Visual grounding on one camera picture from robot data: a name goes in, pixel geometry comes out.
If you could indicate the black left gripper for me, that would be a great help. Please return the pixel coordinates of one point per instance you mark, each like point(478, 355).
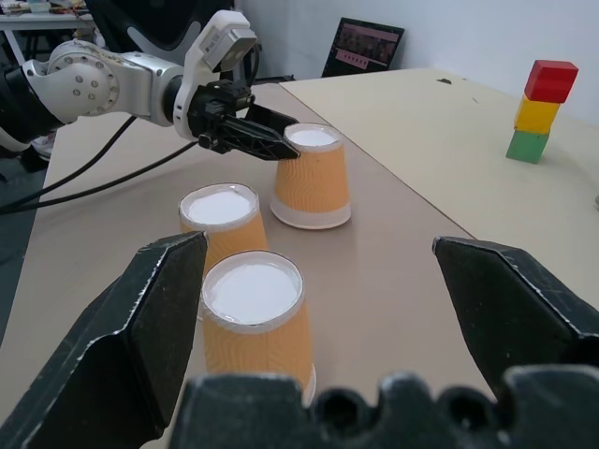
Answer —
point(210, 110)

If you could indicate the black laptop screen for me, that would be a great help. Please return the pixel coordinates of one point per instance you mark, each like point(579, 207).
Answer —
point(362, 44)

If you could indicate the orange paper cup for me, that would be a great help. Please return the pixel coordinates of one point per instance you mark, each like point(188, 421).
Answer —
point(313, 187)
point(257, 337)
point(220, 210)

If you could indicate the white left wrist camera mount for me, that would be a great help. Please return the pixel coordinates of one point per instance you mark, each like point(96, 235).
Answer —
point(208, 44)

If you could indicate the small dark scrap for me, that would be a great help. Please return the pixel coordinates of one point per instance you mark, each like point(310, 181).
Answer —
point(444, 80)

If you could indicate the white side table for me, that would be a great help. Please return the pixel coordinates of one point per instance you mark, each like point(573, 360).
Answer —
point(37, 21)

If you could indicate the black office chair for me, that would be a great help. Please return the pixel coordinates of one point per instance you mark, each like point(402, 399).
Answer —
point(159, 25)

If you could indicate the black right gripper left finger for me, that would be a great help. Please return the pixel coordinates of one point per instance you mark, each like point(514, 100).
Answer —
point(107, 355)

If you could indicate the red wooden block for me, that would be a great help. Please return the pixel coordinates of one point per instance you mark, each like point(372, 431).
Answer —
point(552, 80)

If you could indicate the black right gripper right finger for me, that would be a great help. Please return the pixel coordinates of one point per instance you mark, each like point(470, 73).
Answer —
point(510, 308)

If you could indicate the green wooden block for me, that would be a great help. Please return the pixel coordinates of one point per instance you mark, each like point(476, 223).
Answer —
point(528, 146)

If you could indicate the yellow wooden block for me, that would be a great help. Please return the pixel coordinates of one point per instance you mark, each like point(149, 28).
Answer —
point(537, 116)

